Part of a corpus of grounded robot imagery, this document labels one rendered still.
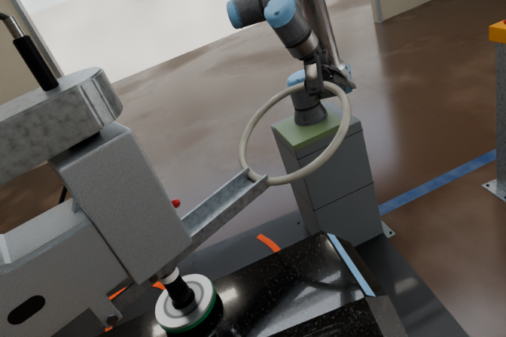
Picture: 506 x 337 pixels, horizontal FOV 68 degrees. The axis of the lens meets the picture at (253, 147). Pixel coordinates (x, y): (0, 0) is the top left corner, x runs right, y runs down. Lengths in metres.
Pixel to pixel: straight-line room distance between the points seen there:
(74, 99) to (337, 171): 1.55
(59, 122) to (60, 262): 0.35
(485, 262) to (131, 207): 1.94
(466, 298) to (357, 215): 0.68
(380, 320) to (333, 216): 1.09
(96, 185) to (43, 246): 0.19
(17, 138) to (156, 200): 0.37
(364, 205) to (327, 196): 0.27
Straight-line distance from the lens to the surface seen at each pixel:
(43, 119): 0.95
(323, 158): 1.28
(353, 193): 2.30
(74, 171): 0.99
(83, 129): 0.97
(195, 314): 1.36
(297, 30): 1.09
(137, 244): 1.11
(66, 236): 1.06
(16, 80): 6.01
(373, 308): 1.31
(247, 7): 1.21
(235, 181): 1.41
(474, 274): 2.41
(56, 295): 1.12
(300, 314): 1.30
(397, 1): 7.02
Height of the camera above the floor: 1.86
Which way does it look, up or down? 28 degrees down
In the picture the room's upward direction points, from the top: 21 degrees counter-clockwise
